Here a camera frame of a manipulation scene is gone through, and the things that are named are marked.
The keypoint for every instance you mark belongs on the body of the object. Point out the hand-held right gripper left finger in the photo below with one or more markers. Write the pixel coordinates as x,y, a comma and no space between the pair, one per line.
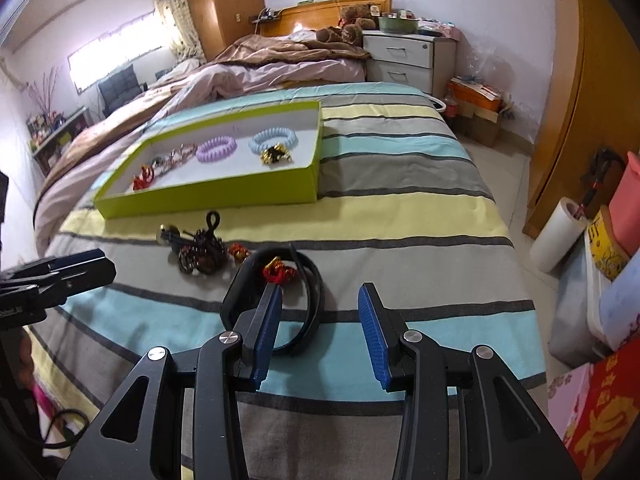
267,330

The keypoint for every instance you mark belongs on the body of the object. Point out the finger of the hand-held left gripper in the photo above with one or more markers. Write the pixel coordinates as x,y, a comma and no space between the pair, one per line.
75,285
75,260

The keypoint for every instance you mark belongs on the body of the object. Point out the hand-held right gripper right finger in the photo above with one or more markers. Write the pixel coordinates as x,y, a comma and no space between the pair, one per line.
372,340

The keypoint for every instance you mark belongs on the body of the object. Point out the black wristband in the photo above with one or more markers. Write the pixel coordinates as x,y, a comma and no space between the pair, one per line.
237,290

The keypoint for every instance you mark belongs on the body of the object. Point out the green cardboard box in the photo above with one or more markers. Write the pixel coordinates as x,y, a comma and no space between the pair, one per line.
225,197

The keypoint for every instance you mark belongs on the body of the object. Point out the crystal hair clip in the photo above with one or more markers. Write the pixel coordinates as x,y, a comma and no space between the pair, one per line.
182,152

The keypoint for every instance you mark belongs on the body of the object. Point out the red gold knot ornament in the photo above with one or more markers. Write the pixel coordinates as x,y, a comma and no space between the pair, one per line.
277,271

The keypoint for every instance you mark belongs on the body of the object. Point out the cluttered side shelf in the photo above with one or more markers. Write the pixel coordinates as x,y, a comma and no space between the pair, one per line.
55,140

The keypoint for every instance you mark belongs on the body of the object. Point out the striped blanket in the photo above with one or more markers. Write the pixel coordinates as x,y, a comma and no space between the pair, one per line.
400,185

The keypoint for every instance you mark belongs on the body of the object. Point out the dried branches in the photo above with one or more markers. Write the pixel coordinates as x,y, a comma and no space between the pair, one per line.
42,95

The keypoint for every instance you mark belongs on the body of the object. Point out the black chair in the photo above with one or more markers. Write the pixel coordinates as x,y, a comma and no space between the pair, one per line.
120,90

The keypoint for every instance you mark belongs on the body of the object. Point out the pink floral box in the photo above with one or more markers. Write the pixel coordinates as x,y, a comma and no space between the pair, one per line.
567,390

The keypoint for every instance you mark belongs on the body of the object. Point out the white storage bin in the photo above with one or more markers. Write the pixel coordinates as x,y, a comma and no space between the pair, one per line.
575,310

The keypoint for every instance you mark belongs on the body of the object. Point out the white paper roll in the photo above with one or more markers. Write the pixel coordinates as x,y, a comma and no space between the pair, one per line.
555,235

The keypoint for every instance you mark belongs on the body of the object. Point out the window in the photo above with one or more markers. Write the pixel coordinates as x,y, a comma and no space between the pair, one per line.
115,50

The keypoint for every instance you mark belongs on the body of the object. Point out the yellow printed box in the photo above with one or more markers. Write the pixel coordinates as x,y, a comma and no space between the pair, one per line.
607,250

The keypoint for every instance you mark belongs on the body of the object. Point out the cardboard box with papers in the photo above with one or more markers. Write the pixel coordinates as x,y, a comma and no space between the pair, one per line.
475,110

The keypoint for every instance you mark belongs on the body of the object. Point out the red gold gift box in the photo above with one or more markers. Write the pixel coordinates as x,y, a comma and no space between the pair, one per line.
610,425

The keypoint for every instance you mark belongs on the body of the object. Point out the floral curtain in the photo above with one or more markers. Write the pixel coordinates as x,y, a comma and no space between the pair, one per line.
175,15

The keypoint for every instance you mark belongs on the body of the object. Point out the black red object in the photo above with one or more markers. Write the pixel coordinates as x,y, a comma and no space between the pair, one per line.
600,170

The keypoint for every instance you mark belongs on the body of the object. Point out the white nightstand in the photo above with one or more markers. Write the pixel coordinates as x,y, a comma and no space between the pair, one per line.
400,55

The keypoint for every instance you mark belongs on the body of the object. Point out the pink plastic bin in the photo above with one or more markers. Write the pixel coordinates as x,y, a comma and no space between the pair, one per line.
627,200

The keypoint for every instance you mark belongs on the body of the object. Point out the wooden wardrobe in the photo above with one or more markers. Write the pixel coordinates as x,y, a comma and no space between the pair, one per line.
225,5

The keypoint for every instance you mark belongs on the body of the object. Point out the green basin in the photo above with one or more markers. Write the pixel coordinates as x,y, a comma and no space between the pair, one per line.
397,24

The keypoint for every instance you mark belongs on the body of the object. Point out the brown teddy bear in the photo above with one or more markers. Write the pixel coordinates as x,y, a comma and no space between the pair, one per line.
350,22

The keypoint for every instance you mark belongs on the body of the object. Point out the wooden headboard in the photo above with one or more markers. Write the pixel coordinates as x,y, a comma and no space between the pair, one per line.
310,12

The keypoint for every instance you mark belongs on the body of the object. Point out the wooden door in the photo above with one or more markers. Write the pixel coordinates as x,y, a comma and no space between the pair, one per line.
590,85

